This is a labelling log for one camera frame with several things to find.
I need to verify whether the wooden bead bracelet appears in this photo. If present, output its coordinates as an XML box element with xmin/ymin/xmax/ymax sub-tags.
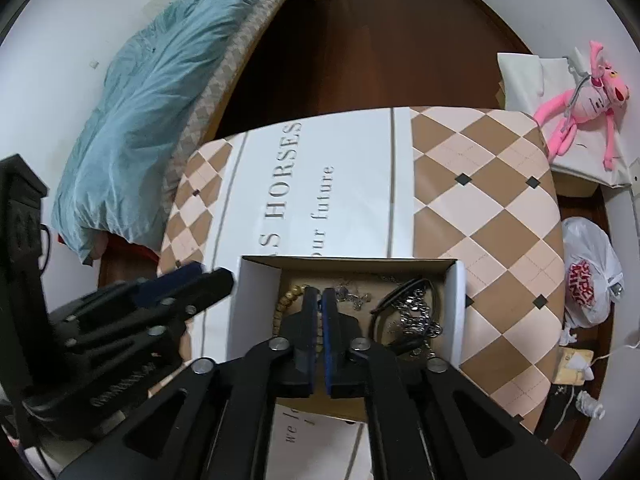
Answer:
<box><xmin>271</xmin><ymin>283</ymin><xmax>327</xmax><ymax>356</ymax></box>

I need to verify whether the black smart watch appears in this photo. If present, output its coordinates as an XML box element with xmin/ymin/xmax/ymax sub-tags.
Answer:
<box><xmin>368</xmin><ymin>278</ymin><xmax>442</xmax><ymax>356</ymax></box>

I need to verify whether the white cardboard box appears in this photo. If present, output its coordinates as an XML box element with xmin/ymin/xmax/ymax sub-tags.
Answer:
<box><xmin>227</xmin><ymin>256</ymin><xmax>466</xmax><ymax>422</ymax></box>

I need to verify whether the teal blue duvet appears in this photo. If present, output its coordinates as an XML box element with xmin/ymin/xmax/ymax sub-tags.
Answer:
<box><xmin>51</xmin><ymin>0</ymin><xmax>257</xmax><ymax>262</ymax></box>

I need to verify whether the checkered printed tablecloth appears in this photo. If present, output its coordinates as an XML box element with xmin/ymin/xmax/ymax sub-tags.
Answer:
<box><xmin>156</xmin><ymin>105</ymin><xmax>568</xmax><ymax>480</ymax></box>

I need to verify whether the white plastic shopping bag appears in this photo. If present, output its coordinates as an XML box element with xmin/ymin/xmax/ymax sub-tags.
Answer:
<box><xmin>562</xmin><ymin>217</ymin><xmax>625</xmax><ymax>328</ymax></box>

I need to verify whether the bed mattress patterned sheet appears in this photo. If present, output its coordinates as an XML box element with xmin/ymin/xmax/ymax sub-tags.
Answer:
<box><xmin>159</xmin><ymin>0</ymin><xmax>306</xmax><ymax>206</ymax></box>

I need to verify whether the white canvas tote bag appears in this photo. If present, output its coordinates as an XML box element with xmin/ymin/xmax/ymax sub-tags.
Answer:
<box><xmin>497</xmin><ymin>52</ymin><xmax>631</xmax><ymax>188</ymax></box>

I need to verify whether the pink panther plush toy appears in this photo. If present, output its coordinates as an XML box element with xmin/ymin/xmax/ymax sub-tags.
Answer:
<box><xmin>534</xmin><ymin>40</ymin><xmax>630</xmax><ymax>171</ymax></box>

